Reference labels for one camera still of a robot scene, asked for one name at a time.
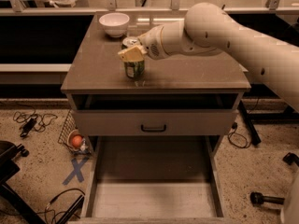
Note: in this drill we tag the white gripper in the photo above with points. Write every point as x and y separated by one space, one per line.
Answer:
151 43

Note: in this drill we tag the green soda can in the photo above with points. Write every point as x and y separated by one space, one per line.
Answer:
132 70

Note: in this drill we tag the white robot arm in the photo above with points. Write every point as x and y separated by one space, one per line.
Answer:
206 29

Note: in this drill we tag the upper closed drawer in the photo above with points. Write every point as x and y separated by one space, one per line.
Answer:
127 123

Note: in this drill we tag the grey drawer cabinet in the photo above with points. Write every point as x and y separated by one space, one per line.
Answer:
96 81

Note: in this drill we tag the open middle drawer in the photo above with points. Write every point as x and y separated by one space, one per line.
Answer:
153 180

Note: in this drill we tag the white ceramic bowl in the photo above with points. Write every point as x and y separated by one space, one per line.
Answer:
115 24

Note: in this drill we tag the orange ball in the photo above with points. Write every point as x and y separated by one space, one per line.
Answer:
76 141

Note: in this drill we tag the blue tape cross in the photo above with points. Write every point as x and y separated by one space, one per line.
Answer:
76 172

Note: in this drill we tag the black stand leg right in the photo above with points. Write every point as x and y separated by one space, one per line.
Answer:
255 138

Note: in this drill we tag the black tripod leg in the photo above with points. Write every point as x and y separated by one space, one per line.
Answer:
257 198

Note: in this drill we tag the black drawer handle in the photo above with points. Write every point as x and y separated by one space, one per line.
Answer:
146 129

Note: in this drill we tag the wire basket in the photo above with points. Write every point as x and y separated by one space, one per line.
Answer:
68 131

